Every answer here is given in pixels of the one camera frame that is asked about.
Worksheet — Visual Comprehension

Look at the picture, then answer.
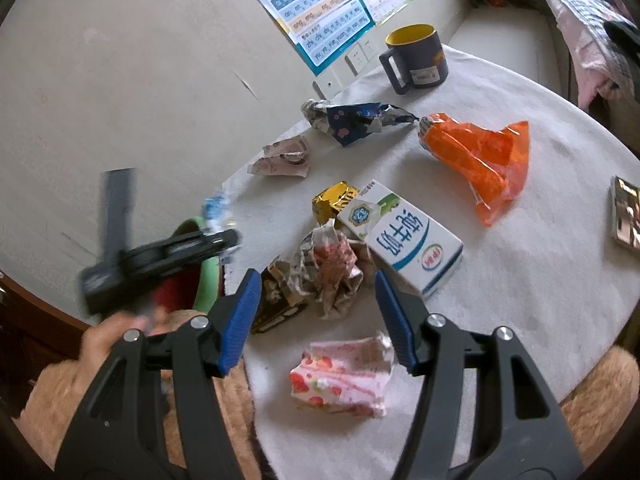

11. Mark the white milk carton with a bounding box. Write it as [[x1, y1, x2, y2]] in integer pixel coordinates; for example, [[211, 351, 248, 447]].
[[336, 178, 464, 300]]

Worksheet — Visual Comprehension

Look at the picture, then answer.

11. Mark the white fuzzy tablecloth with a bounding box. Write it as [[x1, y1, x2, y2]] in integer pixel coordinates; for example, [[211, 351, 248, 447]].
[[217, 44, 640, 480]]

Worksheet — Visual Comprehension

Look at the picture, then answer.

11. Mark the dark cloth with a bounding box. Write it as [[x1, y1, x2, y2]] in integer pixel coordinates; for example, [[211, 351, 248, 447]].
[[602, 17, 640, 91]]

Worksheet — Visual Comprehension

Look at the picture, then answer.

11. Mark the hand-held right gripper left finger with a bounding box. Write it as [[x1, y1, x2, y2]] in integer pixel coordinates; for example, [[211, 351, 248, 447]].
[[54, 268, 263, 480]]

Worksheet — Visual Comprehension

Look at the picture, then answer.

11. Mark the gold foil wrapper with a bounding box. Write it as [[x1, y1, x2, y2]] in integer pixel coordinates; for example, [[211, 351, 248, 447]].
[[311, 180, 361, 223]]

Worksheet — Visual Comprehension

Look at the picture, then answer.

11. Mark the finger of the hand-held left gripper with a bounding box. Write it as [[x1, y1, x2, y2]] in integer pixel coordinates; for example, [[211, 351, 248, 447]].
[[167, 228, 242, 267]]

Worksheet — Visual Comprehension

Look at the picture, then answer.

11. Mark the small pink wrapper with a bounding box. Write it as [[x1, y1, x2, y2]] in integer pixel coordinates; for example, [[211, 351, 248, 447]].
[[248, 135, 309, 180]]

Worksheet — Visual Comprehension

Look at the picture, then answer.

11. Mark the tan fuzzy clothing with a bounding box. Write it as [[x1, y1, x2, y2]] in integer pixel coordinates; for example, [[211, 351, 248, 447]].
[[560, 347, 640, 411]]

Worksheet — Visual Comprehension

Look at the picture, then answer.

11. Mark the red white wrapper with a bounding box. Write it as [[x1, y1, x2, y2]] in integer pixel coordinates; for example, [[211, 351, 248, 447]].
[[295, 218, 376, 321]]

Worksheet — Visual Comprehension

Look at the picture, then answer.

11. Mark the green bin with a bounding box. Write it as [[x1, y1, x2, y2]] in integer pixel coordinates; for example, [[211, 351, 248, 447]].
[[150, 216, 224, 317]]

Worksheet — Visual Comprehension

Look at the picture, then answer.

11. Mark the person's left hand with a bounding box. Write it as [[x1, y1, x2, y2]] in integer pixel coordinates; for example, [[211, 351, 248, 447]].
[[80, 306, 173, 368]]

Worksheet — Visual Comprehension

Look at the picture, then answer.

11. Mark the silver foil packet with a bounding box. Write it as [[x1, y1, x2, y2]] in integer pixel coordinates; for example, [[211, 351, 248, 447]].
[[609, 176, 640, 251]]

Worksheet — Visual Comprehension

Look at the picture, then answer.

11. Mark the orange plastic bag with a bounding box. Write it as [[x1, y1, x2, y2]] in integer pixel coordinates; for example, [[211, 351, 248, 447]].
[[417, 112, 530, 226]]

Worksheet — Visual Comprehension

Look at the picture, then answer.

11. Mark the blue white plastic wrapper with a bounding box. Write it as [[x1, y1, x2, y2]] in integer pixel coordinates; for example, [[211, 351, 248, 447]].
[[201, 187, 242, 267]]

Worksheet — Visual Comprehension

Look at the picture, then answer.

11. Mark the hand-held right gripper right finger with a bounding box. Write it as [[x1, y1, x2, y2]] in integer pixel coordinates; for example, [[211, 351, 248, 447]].
[[374, 269, 586, 480]]

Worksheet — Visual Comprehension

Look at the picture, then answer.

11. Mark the blue alphabet wall poster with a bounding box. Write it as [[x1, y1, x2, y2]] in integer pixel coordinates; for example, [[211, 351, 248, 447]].
[[222, 0, 376, 77]]

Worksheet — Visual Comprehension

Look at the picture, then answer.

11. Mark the dark blue mug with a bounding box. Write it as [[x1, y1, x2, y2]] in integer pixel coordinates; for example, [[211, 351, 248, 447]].
[[378, 23, 449, 96]]

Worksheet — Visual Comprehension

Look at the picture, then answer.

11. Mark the dark blue floral wrapper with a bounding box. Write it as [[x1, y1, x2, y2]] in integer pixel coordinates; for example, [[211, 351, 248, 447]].
[[300, 100, 420, 148]]

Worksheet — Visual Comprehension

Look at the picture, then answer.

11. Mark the pink plaid cloth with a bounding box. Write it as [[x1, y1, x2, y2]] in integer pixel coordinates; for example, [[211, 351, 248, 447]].
[[532, 0, 640, 111]]

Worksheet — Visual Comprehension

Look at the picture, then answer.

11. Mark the dark brown snack packet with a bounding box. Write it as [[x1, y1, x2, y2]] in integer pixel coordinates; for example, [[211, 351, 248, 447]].
[[250, 255, 311, 336]]

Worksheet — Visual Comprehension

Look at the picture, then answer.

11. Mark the pink strawberry print wrapper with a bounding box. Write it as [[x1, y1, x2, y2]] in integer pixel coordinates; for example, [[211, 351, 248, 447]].
[[289, 331, 397, 420]]

